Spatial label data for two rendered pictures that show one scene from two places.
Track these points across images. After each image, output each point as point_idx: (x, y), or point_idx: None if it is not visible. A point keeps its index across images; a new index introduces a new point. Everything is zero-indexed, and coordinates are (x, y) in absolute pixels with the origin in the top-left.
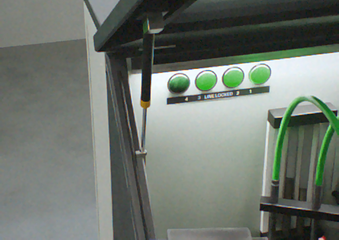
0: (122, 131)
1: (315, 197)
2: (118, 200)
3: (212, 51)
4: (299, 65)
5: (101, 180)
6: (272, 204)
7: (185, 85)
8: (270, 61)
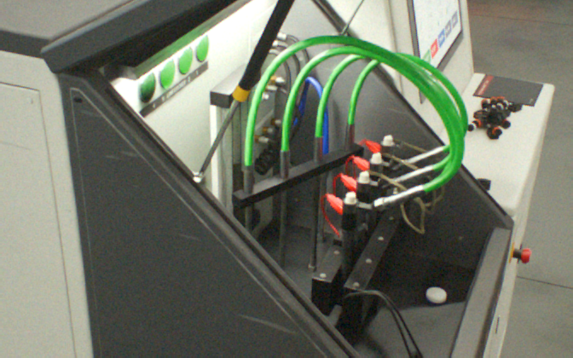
0: (164, 163)
1: (286, 164)
2: (141, 272)
3: (167, 30)
4: (223, 27)
5: (9, 291)
6: (251, 194)
7: (155, 86)
8: None
